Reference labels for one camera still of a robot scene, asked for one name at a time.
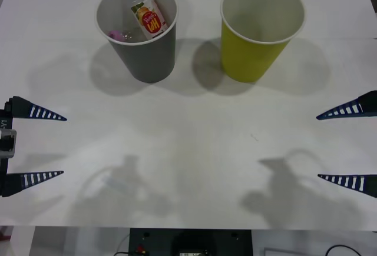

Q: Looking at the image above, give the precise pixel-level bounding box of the black cable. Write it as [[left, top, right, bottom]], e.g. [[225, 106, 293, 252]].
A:
[[326, 244, 365, 256]]

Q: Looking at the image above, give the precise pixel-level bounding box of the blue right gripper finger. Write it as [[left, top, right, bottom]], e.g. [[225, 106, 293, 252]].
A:
[[316, 89, 377, 121], [318, 174, 377, 199]]

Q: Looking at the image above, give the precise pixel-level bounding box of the yellow-green plastic bin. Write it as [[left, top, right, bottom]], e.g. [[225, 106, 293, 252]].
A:
[[219, 0, 306, 84]]

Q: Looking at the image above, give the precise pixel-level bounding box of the black robot torso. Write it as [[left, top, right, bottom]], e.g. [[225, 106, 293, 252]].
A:
[[128, 228, 253, 256]]

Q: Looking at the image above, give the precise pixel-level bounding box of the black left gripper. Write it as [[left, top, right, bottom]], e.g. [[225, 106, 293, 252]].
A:
[[0, 95, 68, 198]]

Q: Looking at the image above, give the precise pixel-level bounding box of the clear bottle with red cap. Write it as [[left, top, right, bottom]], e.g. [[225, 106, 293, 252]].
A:
[[121, 0, 170, 41]]

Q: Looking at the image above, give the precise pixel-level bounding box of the grey plastic bin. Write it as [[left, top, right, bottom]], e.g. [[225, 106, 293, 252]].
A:
[[95, 0, 180, 84]]

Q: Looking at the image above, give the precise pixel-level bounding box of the clear bottle with pink cap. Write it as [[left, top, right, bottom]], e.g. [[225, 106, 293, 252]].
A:
[[108, 30, 143, 44]]

